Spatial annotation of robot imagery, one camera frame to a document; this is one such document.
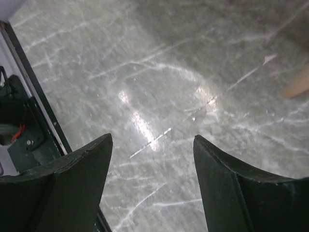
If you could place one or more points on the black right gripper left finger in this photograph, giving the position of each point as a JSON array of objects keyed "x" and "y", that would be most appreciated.
[{"x": 61, "y": 196}]

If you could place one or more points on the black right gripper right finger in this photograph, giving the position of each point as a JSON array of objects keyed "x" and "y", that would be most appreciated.
[{"x": 238, "y": 197}]

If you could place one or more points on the wooden two-tier shelf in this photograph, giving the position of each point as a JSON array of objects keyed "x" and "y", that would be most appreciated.
[{"x": 299, "y": 85}]

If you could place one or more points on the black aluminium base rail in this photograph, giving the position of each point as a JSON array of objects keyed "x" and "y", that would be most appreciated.
[{"x": 30, "y": 135}]

